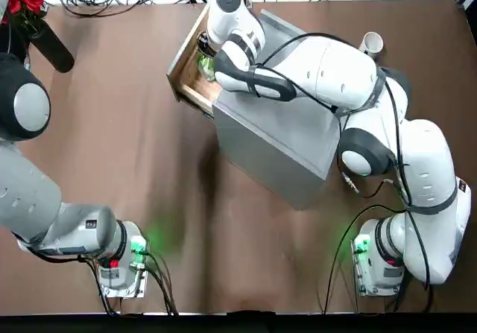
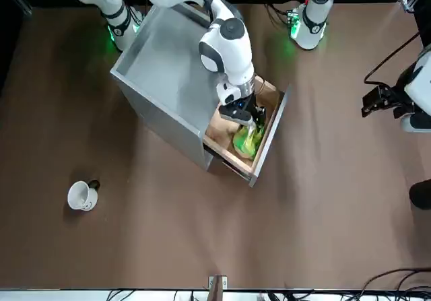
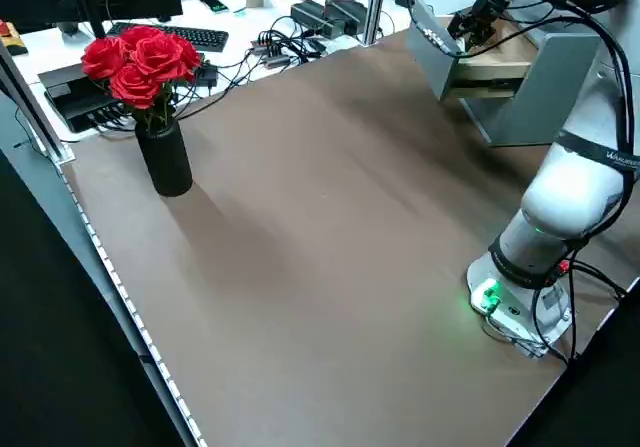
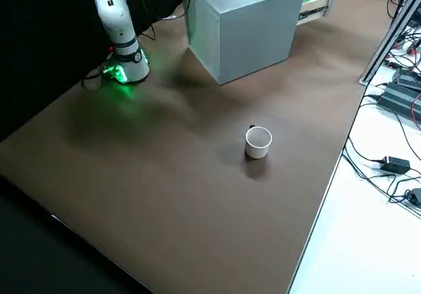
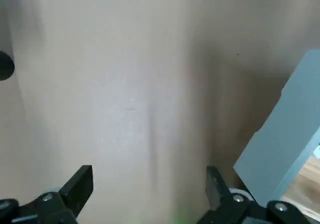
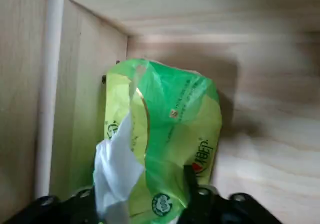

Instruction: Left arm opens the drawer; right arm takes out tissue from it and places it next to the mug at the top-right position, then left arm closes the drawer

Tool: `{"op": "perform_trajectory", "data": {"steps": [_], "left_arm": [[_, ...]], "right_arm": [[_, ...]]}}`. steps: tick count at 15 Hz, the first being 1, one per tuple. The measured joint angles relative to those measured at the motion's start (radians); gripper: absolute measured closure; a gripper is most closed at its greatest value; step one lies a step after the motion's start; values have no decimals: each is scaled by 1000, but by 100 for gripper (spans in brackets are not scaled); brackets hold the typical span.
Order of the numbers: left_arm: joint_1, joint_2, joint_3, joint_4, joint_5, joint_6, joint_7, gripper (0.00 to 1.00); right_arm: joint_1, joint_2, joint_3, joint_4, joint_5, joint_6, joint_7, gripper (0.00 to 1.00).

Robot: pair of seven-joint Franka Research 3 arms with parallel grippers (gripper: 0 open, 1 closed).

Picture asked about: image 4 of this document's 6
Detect wooden drawer with grey front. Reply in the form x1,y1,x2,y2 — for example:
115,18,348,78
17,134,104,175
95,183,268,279
297,0,337,26

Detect grey drawer cabinet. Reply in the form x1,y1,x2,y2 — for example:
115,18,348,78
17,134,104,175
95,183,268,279
182,0,307,85

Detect white mug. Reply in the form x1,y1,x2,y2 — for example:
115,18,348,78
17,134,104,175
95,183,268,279
244,124,273,159

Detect small black power adapter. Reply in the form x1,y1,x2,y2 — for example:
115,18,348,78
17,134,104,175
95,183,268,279
407,187,421,206
380,155,411,173

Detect aluminium frame post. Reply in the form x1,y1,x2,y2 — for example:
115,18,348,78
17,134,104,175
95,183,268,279
357,0,421,85

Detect black cable with silver plug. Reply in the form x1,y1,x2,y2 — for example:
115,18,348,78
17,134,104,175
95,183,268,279
140,0,186,41

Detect red cable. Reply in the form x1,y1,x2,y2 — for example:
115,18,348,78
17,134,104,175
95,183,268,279
410,93,421,124

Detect black desk cable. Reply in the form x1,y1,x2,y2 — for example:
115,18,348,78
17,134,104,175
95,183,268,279
341,135,384,180

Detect black base cable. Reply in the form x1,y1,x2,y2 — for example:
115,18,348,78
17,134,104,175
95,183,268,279
80,64,111,93

